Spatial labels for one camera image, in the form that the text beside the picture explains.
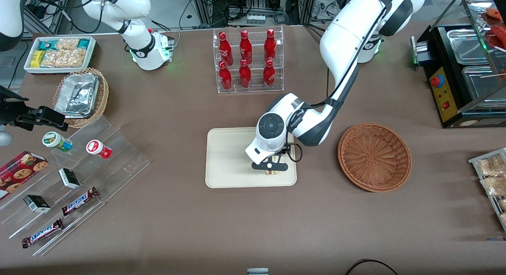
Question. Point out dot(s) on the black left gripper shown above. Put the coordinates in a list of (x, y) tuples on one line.
[(285, 151)]

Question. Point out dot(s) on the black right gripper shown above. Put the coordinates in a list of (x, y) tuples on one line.
[(12, 112)]

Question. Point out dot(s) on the triangular sandwich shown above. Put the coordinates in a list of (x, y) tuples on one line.
[(272, 173)]

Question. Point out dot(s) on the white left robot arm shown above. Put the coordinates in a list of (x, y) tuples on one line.
[(344, 41)]

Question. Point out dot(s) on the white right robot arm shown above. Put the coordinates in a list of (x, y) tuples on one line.
[(144, 49)]

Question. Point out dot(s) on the beige rectangular tray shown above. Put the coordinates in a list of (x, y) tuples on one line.
[(229, 160)]

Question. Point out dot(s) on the aluminium foil tray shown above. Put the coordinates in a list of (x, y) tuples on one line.
[(77, 95)]

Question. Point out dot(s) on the light wicker basket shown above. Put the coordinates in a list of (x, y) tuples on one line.
[(102, 105)]

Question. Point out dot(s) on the round brown wicker basket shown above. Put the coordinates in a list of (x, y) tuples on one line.
[(373, 158)]

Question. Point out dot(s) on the green lid yogurt cup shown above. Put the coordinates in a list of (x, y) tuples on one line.
[(53, 139)]

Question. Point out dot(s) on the yellow snack packet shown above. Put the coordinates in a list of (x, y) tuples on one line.
[(37, 58)]

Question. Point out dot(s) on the white plastic snack bin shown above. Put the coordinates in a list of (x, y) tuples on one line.
[(59, 71)]

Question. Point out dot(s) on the red cookie box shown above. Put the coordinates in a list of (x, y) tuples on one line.
[(19, 172)]

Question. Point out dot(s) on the large clear cracker bag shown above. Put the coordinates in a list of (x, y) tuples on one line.
[(63, 58)]

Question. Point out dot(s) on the teal snack packet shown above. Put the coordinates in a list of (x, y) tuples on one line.
[(46, 44), (84, 43)]

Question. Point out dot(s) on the clear acrylic bottle rack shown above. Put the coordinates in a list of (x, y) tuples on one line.
[(256, 91)]

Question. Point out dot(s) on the small clear cracker bag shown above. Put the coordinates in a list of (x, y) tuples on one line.
[(67, 44)]

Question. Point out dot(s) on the small black carton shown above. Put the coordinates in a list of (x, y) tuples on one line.
[(36, 203), (69, 178)]

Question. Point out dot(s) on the red lid yogurt cup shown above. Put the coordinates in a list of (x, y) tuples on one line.
[(97, 148)]

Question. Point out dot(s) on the red cola bottle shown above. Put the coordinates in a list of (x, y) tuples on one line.
[(269, 75), (225, 49), (225, 79), (245, 49), (245, 75), (270, 47)]

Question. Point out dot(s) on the brown table cloth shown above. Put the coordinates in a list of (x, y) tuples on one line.
[(178, 227)]

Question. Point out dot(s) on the snickers chocolate bar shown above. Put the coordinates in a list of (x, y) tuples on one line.
[(77, 203), (41, 233)]

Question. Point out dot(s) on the clear acrylic stepped stand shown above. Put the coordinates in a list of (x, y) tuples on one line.
[(118, 164)]

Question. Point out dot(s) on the white power strip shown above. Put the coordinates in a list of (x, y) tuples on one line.
[(255, 19)]

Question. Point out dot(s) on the red emergency knob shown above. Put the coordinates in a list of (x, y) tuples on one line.
[(437, 81)]

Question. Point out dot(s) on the black food warmer machine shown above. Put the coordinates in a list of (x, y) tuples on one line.
[(448, 109)]

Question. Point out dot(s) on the clear bagged pastry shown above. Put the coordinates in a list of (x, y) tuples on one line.
[(503, 220), (490, 166), (503, 205), (494, 186)]

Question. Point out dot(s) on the steel warmer pan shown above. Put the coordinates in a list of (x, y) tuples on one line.
[(482, 87), (466, 47)]

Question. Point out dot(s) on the red orange food pieces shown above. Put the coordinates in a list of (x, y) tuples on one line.
[(498, 29)]

